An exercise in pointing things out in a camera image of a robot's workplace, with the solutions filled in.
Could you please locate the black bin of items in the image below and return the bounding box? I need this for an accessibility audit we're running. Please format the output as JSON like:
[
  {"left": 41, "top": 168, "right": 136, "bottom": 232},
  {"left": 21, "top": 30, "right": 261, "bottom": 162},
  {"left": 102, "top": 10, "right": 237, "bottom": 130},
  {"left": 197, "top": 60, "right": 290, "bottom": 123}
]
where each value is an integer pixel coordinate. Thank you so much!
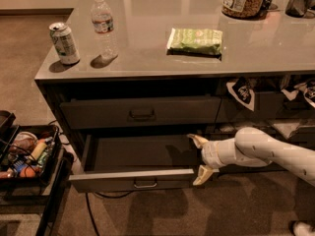
[{"left": 0, "top": 125, "right": 61, "bottom": 185}]

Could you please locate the orange fruit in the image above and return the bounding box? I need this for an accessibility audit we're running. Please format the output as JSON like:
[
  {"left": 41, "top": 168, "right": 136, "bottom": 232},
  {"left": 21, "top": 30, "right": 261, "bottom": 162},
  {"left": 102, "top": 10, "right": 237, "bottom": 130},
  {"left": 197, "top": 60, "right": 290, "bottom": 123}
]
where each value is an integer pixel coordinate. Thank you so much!
[{"left": 20, "top": 166, "right": 36, "bottom": 178}]

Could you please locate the clear plastic water bottle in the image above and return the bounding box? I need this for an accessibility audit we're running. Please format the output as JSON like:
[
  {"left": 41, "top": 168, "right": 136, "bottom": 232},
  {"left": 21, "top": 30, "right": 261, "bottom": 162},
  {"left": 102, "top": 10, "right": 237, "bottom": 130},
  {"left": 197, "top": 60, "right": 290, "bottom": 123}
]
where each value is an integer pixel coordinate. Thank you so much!
[{"left": 91, "top": 0, "right": 118, "bottom": 60}]

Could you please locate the silver green soda can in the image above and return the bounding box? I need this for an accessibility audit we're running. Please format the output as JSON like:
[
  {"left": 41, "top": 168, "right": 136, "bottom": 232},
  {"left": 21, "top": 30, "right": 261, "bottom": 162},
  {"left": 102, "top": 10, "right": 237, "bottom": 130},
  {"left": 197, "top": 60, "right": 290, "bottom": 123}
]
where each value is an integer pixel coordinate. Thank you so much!
[{"left": 49, "top": 22, "right": 80, "bottom": 65}]

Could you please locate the yellow mustard bottle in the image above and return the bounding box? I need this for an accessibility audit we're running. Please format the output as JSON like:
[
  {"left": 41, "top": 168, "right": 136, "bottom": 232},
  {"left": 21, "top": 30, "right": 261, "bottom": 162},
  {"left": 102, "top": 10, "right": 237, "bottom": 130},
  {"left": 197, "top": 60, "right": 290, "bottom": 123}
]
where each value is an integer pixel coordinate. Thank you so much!
[{"left": 29, "top": 137, "right": 54, "bottom": 161}]

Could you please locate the grey drawer cabinet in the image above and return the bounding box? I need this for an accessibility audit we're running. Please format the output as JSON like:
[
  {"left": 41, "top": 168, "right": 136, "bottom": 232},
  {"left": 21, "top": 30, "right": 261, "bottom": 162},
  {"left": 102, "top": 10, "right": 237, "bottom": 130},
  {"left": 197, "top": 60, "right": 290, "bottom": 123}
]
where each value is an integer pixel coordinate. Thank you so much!
[{"left": 33, "top": 0, "right": 315, "bottom": 183}]

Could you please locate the black power cable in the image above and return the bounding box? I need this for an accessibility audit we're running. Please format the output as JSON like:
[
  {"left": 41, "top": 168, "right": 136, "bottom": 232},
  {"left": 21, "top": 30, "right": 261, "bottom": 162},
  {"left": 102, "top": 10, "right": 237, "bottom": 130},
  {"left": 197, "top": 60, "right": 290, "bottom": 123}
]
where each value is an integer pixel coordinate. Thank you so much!
[{"left": 84, "top": 190, "right": 134, "bottom": 236}]

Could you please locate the black white snack bag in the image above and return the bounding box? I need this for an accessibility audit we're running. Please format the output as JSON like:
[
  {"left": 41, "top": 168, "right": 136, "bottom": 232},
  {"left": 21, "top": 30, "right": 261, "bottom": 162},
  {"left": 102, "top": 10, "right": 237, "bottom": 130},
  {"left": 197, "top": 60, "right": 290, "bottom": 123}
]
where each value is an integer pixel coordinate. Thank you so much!
[{"left": 282, "top": 79, "right": 315, "bottom": 108}]

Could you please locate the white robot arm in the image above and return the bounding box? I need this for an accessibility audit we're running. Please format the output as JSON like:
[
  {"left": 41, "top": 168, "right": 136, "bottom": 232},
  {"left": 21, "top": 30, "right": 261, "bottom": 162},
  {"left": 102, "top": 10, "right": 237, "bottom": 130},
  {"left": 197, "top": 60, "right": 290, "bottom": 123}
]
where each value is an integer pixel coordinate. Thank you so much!
[{"left": 188, "top": 127, "right": 315, "bottom": 186}]

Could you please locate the dark glass container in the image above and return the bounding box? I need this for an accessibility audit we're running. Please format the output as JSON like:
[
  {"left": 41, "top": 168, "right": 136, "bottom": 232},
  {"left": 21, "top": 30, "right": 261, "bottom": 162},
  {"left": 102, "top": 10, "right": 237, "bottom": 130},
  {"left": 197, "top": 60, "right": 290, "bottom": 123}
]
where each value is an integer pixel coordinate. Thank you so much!
[{"left": 285, "top": 0, "right": 315, "bottom": 18}]

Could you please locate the black cart frame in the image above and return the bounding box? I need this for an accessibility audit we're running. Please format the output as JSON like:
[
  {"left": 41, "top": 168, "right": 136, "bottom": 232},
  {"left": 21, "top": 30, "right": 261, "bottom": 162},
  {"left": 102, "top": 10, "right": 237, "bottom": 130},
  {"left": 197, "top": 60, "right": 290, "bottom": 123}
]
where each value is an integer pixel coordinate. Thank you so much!
[{"left": 0, "top": 110, "right": 74, "bottom": 236}]

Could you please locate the green snack bag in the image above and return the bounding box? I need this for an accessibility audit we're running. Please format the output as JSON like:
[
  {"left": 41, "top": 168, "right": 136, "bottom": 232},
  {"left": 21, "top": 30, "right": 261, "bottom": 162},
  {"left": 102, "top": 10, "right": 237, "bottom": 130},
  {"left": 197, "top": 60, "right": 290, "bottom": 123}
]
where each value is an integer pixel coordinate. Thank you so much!
[{"left": 166, "top": 29, "right": 222, "bottom": 56}]

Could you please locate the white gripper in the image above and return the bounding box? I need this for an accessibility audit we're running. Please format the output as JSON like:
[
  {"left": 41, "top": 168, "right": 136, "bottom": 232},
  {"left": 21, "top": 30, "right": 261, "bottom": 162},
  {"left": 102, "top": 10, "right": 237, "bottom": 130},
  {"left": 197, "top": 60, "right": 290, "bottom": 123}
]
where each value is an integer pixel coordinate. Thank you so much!
[{"left": 187, "top": 134, "right": 228, "bottom": 186}]

